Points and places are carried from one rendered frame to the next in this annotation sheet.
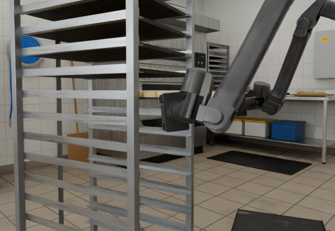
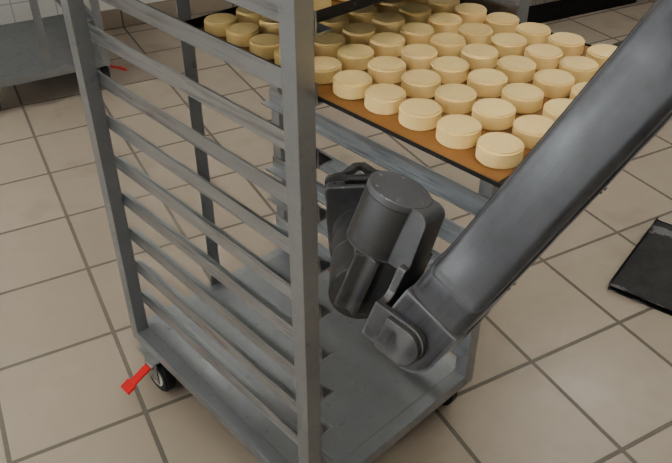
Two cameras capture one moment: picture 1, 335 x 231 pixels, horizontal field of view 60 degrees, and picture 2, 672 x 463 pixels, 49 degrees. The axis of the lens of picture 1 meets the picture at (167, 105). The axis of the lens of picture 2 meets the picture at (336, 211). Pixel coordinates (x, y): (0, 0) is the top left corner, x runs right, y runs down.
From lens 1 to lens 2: 0.46 m
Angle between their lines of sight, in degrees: 36
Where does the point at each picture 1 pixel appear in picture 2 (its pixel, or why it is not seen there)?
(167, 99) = (337, 203)
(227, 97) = (446, 305)
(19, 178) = (104, 168)
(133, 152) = (300, 226)
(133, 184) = (301, 287)
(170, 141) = not seen: outside the picture
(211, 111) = (396, 335)
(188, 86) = (359, 236)
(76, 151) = not seen: outside the picture
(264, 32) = (595, 155)
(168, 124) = not seen: hidden behind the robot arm
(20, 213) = (118, 231)
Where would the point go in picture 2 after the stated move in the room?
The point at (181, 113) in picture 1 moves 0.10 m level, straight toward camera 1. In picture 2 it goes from (336, 299) to (291, 380)
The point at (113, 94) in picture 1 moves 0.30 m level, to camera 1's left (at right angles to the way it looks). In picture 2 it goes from (261, 68) to (65, 42)
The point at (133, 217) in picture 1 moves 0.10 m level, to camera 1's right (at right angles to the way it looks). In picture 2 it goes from (303, 342) to (366, 356)
